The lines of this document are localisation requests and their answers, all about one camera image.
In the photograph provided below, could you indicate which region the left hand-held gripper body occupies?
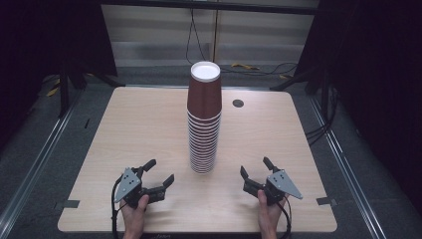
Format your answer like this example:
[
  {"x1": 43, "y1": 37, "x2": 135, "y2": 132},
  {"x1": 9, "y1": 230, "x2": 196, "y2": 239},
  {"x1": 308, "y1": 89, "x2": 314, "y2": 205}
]
[{"x1": 113, "y1": 167, "x2": 166, "y2": 210}]

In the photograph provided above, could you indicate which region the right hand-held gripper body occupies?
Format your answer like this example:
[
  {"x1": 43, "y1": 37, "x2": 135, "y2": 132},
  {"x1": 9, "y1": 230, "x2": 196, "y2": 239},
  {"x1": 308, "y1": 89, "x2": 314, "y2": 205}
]
[{"x1": 242, "y1": 169, "x2": 304, "y2": 206}]

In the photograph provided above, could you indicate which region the stack of brown paper cups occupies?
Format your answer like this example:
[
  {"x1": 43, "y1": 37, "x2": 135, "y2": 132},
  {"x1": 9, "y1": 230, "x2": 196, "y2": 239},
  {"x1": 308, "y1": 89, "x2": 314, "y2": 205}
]
[{"x1": 186, "y1": 61, "x2": 223, "y2": 175}]

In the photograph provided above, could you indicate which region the person's left hand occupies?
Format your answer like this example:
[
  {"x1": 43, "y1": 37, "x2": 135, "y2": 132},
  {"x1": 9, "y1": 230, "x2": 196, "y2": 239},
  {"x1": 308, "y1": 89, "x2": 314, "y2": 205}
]
[{"x1": 119, "y1": 194, "x2": 150, "y2": 235}]

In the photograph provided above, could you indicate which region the person's right hand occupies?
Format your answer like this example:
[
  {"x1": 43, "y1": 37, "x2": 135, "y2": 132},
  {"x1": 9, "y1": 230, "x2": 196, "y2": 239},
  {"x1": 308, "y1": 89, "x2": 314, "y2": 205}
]
[{"x1": 257, "y1": 189, "x2": 287, "y2": 235}]

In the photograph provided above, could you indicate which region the grey tape strip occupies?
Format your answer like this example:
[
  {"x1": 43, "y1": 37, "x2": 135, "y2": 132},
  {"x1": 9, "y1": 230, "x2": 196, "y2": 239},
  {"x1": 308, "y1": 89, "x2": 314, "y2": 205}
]
[
  {"x1": 316, "y1": 196, "x2": 338, "y2": 207},
  {"x1": 55, "y1": 199, "x2": 81, "y2": 210}
]

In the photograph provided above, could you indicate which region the black metal stand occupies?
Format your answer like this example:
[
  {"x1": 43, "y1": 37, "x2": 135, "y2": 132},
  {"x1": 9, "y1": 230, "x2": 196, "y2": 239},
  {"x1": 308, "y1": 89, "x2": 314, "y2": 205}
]
[
  {"x1": 269, "y1": 66, "x2": 332, "y2": 124},
  {"x1": 58, "y1": 65, "x2": 126, "y2": 120}
]

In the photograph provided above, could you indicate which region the yellow floor tape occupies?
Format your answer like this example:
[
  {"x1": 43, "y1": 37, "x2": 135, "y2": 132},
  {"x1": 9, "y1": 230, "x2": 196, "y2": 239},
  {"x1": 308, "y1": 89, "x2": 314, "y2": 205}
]
[
  {"x1": 231, "y1": 62, "x2": 261, "y2": 72},
  {"x1": 45, "y1": 78, "x2": 62, "y2": 98}
]

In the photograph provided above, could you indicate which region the dark curtain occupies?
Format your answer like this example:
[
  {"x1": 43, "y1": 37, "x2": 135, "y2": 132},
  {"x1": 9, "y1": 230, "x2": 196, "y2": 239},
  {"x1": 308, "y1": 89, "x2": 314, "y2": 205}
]
[
  {"x1": 294, "y1": 0, "x2": 422, "y2": 217},
  {"x1": 0, "y1": 0, "x2": 118, "y2": 150}
]

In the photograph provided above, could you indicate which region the thin vertical pole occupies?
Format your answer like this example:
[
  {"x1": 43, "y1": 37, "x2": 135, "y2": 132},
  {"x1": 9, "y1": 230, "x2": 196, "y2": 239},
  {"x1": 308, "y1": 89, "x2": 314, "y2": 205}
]
[{"x1": 211, "y1": 9, "x2": 220, "y2": 64}]

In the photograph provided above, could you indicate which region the black overhead bar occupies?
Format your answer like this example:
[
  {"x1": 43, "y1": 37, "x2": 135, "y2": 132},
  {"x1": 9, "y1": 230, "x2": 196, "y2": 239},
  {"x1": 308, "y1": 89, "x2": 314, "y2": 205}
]
[{"x1": 99, "y1": 0, "x2": 320, "y2": 16}]

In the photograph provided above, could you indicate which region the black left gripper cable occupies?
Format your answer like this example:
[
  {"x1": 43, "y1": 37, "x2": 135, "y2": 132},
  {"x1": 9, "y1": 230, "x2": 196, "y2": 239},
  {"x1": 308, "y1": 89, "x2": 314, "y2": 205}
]
[{"x1": 110, "y1": 175, "x2": 125, "y2": 239}]

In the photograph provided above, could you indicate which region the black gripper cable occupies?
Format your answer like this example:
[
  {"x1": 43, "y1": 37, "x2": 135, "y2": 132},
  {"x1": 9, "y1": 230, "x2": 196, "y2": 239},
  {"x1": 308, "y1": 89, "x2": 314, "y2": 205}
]
[
  {"x1": 110, "y1": 175, "x2": 125, "y2": 239},
  {"x1": 276, "y1": 195, "x2": 293, "y2": 239}
]

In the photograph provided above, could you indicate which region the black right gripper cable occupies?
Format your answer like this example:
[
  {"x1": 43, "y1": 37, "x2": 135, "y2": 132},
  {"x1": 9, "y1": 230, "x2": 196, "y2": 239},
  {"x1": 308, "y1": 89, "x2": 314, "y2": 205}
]
[{"x1": 276, "y1": 195, "x2": 293, "y2": 239}]

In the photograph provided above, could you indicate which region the bundle of black cables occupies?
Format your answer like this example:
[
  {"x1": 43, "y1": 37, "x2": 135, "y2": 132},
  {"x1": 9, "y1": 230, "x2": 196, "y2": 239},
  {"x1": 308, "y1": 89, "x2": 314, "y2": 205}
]
[{"x1": 305, "y1": 84, "x2": 340, "y2": 147}]

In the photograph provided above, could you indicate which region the metal floor rail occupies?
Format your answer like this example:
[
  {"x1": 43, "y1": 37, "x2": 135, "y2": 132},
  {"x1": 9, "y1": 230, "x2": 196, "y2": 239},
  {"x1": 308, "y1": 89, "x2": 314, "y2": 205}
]
[
  {"x1": 0, "y1": 89, "x2": 84, "y2": 233},
  {"x1": 308, "y1": 96, "x2": 389, "y2": 239}
]

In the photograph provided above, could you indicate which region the black floor cable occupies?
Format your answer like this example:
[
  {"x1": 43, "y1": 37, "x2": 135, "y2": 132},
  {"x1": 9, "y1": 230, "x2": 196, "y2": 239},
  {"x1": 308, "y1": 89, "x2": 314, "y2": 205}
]
[{"x1": 220, "y1": 61, "x2": 300, "y2": 78}]

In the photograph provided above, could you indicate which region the black hanging cable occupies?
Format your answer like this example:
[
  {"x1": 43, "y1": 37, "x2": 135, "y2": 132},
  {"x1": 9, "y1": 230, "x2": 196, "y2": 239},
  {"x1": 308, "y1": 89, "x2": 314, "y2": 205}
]
[{"x1": 184, "y1": 8, "x2": 209, "y2": 66}]

